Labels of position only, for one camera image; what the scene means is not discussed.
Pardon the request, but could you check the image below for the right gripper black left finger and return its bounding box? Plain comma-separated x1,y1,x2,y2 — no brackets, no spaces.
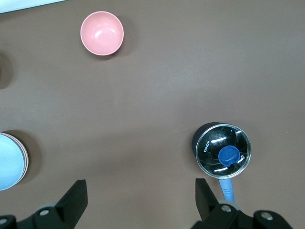
19,180,88,229

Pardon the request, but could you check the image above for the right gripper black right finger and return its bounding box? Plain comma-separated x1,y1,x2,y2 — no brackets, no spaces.
190,178,254,229

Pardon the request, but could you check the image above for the wide blue bowl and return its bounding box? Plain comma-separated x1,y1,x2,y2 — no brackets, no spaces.
0,133,25,191

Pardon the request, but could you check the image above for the wide beige bowl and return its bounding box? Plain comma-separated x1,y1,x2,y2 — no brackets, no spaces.
13,136,30,183

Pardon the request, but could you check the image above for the glass lid with blue knob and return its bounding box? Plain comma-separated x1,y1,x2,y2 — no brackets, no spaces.
195,124,252,179

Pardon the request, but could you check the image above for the brown table cover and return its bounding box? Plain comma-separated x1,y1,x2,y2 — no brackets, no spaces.
0,0,305,229

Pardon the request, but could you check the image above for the small pink bowl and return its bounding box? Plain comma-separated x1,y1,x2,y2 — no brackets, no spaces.
80,11,125,56

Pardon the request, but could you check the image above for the dark pot with blue handle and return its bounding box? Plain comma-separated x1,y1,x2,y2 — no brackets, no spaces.
192,122,252,204

